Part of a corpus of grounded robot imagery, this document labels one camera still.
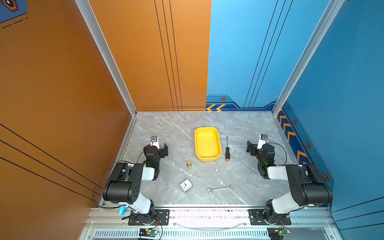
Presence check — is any black orange screwdriver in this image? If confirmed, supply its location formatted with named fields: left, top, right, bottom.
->
left=225, top=137, right=231, bottom=162

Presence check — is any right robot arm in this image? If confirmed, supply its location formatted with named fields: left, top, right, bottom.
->
left=247, top=141, right=333, bottom=226

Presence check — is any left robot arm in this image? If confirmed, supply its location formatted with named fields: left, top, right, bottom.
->
left=103, top=144, right=168, bottom=225

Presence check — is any yellow plastic bin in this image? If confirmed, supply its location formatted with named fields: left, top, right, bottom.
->
left=195, top=127, right=222, bottom=162

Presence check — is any small white square clock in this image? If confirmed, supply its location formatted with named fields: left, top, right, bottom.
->
left=180, top=179, right=193, bottom=193

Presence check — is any silver open-end wrench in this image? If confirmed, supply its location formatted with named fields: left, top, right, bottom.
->
left=207, top=185, right=234, bottom=194

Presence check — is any right circuit board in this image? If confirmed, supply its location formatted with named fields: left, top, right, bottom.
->
left=268, top=228, right=291, bottom=240

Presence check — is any circuit board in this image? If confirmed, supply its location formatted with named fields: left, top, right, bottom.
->
left=139, top=229, right=159, bottom=240
left=268, top=228, right=291, bottom=240

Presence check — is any left circuit board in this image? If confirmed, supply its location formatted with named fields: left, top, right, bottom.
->
left=139, top=229, right=159, bottom=240

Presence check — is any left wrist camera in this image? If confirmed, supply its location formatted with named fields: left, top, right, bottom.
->
left=150, top=136, right=160, bottom=149

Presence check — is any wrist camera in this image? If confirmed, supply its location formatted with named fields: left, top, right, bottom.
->
left=150, top=136, right=160, bottom=149
left=257, top=134, right=268, bottom=150

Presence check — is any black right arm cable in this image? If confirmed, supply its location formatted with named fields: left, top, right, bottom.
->
left=268, top=141, right=289, bottom=166

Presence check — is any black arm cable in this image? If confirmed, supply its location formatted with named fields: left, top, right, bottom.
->
left=268, top=141, right=289, bottom=166
left=92, top=149, right=146, bottom=210

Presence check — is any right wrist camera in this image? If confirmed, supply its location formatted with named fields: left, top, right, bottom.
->
left=257, top=134, right=268, bottom=150

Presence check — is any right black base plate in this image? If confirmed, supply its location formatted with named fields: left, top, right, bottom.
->
left=248, top=209, right=292, bottom=226

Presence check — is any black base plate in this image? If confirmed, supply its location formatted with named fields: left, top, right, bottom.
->
left=128, top=209, right=170, bottom=226
left=248, top=209, right=292, bottom=226

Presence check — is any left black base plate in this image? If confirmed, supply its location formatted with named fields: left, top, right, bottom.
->
left=128, top=209, right=170, bottom=226

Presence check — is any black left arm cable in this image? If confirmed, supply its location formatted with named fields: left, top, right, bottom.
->
left=92, top=149, right=146, bottom=210

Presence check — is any aluminium front rail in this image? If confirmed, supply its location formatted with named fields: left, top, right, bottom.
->
left=80, top=205, right=343, bottom=240

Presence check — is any left aluminium corner post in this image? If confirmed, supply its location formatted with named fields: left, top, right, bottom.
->
left=75, top=0, right=137, bottom=117

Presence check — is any aluminium corner post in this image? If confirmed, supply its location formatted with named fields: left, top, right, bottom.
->
left=75, top=0, right=137, bottom=117
left=272, top=0, right=345, bottom=117

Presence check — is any right aluminium corner post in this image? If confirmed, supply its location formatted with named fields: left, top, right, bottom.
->
left=272, top=0, right=345, bottom=117

